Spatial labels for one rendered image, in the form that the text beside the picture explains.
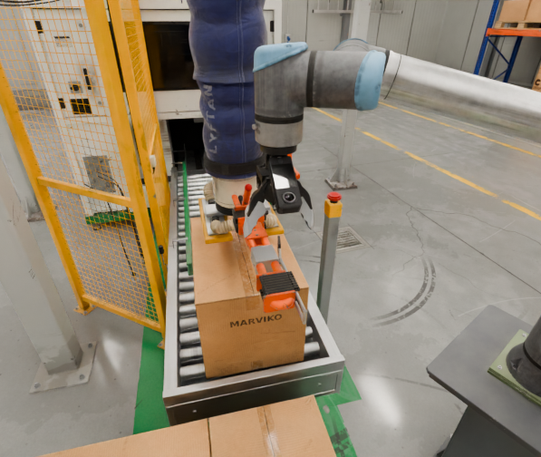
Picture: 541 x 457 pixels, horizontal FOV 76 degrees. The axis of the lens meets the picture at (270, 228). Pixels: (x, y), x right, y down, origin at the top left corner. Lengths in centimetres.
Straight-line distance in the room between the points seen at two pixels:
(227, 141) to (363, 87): 65
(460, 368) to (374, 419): 80
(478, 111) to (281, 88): 39
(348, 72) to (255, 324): 94
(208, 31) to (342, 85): 59
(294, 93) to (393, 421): 180
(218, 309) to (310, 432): 53
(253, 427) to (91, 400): 115
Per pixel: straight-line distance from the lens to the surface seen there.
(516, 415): 138
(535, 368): 139
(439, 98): 77
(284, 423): 139
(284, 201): 61
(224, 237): 123
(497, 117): 81
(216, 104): 115
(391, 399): 218
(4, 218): 186
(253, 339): 136
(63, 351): 233
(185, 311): 178
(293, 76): 61
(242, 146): 116
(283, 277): 83
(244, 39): 110
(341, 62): 61
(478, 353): 149
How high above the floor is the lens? 176
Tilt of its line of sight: 31 degrees down
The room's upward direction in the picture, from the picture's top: straight up
